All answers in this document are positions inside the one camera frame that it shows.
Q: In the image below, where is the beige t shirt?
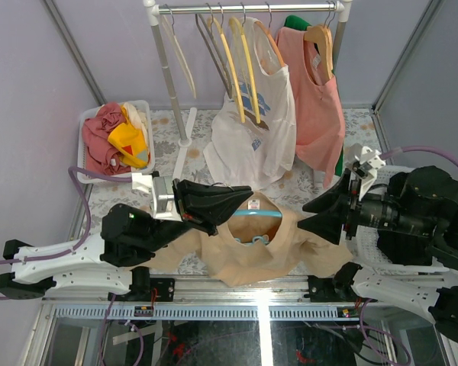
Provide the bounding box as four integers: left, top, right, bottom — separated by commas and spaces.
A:
143, 192, 353, 287

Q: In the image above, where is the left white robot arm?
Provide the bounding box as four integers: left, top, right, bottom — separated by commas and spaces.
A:
0, 173, 253, 301

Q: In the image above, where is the grey hanger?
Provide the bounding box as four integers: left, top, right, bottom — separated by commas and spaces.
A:
195, 14, 232, 97

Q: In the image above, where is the yellow garment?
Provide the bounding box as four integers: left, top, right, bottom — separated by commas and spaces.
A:
108, 120, 150, 169

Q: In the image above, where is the yellow hanger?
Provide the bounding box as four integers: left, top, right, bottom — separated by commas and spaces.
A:
208, 2, 246, 124
229, 16, 261, 126

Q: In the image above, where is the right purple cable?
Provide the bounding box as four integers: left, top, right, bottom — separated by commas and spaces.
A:
381, 145, 458, 176

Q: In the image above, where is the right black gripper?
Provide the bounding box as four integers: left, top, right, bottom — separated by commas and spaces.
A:
294, 164, 431, 242

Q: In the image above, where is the white clothes rack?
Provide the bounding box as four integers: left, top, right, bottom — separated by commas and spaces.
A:
143, 1, 352, 178

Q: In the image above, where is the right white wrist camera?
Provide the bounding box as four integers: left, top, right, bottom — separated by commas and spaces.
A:
344, 143, 386, 201

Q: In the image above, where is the blue hanger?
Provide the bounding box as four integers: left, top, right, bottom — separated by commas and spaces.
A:
218, 192, 284, 247

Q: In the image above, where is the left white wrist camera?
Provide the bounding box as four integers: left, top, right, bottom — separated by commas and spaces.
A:
131, 172, 182, 222

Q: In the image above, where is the white printed t shirt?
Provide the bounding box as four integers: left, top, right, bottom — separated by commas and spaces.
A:
204, 17, 296, 190

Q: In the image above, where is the cream plastic hanger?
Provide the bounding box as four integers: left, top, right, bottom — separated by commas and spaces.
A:
160, 5, 197, 98

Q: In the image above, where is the wooden hanger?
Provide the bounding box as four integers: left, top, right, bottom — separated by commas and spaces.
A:
304, 16, 334, 84

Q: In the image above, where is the yellow hanger left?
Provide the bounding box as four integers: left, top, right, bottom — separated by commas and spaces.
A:
208, 2, 246, 124

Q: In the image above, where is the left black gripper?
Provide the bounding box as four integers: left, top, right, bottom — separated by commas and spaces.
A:
144, 178, 255, 254

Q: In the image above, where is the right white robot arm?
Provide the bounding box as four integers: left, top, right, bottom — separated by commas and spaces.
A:
298, 165, 458, 343

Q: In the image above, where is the orange hanger under white shirt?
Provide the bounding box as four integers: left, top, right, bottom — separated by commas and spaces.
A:
254, 2, 285, 67

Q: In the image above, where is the cream garment in basket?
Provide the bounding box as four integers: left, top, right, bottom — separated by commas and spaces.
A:
121, 102, 148, 139

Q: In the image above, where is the metal rail base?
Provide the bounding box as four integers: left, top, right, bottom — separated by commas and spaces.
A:
41, 272, 453, 321

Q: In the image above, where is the pink tank top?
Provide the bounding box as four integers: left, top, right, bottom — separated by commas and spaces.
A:
276, 26, 347, 188

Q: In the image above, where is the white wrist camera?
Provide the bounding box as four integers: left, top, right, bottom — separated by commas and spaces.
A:
131, 172, 182, 222
344, 143, 386, 201

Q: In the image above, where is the right white basket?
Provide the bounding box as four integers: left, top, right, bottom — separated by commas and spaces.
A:
351, 165, 458, 275

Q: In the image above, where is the yellow hanger right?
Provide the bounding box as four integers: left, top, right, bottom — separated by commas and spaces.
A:
229, 16, 261, 126

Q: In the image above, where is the dusty pink garment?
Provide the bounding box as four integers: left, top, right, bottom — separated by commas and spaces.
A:
82, 102, 131, 175

